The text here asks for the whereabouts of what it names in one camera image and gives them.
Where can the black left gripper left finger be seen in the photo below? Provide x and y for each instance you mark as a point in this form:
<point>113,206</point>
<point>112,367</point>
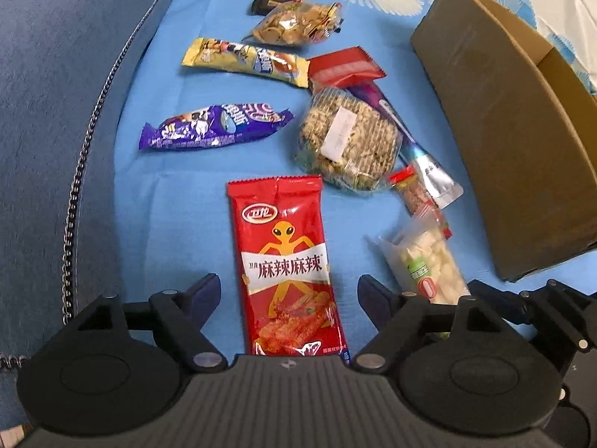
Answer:
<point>175,319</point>

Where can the brown cardboard box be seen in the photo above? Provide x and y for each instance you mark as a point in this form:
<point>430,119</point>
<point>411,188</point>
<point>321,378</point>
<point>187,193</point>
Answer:
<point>525,126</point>

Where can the small red clear snack packet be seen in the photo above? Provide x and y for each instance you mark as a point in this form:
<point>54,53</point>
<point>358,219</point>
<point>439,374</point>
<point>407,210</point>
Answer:
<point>416,197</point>

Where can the yellow biscuit packet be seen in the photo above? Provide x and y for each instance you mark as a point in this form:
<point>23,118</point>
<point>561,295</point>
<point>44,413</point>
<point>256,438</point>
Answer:
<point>226,56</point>

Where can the red spicy strips snack packet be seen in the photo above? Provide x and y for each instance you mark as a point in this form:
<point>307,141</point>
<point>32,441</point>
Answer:
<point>284,270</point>

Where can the purple biscuit packet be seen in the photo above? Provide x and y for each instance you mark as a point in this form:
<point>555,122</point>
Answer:
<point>215,126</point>

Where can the clear bag of crackers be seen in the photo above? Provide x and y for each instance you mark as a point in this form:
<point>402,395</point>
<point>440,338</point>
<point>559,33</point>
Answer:
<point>298,23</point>

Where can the blue fabric sofa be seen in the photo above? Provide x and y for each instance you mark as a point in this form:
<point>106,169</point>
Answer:
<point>66,68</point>

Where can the black chocolate bar wrapper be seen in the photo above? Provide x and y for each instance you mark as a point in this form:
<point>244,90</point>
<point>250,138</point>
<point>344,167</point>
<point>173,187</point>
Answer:
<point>263,7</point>

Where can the clear bag green grain cake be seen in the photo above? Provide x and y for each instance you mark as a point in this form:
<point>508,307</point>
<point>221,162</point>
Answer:
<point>346,141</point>

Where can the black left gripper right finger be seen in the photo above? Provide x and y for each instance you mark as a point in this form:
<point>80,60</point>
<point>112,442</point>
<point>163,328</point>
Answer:
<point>403,322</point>

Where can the purple silver long packet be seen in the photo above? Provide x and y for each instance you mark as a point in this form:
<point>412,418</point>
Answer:
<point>438,183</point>

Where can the white puffed snack clear packet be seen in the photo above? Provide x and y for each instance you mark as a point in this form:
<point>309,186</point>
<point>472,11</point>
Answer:
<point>421,262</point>

